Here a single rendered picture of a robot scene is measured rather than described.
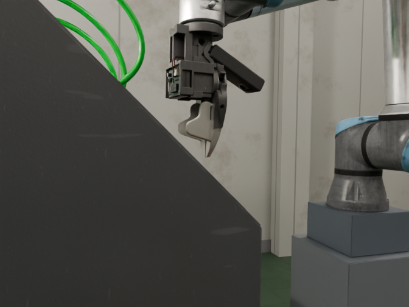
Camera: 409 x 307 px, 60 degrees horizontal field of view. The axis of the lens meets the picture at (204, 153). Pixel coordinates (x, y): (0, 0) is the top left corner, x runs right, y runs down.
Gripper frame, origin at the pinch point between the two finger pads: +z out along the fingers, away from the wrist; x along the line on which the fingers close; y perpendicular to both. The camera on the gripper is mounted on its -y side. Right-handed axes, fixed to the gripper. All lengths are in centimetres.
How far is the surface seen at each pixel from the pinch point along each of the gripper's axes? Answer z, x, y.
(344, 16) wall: -125, -211, -248
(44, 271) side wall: 12.8, 12.9, 26.1
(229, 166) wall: 23, -227, -130
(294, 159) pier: 16, -203, -184
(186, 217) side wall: 8.2, 12.9, 9.6
